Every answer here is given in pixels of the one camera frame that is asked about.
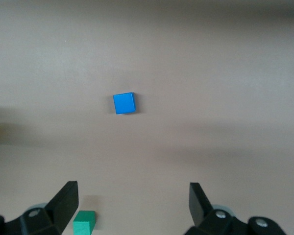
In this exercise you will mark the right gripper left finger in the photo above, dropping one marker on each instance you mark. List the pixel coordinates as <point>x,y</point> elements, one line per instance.
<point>63,208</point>

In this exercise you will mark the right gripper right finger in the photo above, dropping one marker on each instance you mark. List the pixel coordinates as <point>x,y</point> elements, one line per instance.
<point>198,205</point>

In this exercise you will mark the blue cube block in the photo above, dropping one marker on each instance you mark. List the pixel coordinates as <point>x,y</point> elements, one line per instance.
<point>123,102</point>

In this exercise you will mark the green cube block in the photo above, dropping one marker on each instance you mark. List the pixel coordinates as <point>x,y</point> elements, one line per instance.
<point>83,224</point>

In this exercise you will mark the brown table cover sheet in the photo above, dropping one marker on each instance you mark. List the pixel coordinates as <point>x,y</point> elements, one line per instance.
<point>186,73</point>

